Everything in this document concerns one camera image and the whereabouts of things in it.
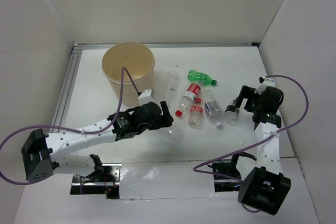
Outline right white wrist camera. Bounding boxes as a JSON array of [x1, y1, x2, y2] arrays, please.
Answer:
[[254, 77, 275, 95]]

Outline red label bottle red cap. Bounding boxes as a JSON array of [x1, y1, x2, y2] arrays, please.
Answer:
[[175, 83, 201, 118]]

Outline blue label water bottle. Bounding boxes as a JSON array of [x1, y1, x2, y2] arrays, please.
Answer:
[[201, 89, 223, 130]]

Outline small red label bottle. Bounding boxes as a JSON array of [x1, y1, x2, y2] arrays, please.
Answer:
[[188, 98, 203, 129]]

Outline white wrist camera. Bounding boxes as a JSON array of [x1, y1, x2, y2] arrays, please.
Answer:
[[138, 89, 154, 105], [254, 77, 275, 95]]

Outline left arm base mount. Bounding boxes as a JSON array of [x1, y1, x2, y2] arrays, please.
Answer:
[[70, 154, 122, 199]]

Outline slim clear bottle blue cap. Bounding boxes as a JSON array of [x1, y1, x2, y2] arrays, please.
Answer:
[[164, 71, 180, 105]]

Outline black label clear bottle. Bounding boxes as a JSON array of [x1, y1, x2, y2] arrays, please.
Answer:
[[224, 100, 239, 125]]

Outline green plastic bottle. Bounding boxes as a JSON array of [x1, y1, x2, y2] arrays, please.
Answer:
[[187, 69, 217, 86]]

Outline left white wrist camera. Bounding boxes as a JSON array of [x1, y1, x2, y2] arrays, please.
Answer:
[[138, 89, 154, 105]]

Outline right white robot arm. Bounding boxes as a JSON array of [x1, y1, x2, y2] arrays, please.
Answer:
[[229, 86, 291, 215]]

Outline aluminium frame rail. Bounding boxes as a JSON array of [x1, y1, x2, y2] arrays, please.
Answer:
[[53, 43, 266, 128]]

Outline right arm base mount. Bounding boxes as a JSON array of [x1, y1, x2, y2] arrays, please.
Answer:
[[207, 152, 257, 192]]

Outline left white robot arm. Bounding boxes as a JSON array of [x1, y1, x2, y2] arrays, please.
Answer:
[[21, 101, 173, 183]]

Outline clear crushed bottle white cap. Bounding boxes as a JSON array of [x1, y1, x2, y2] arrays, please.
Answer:
[[158, 125, 184, 144]]

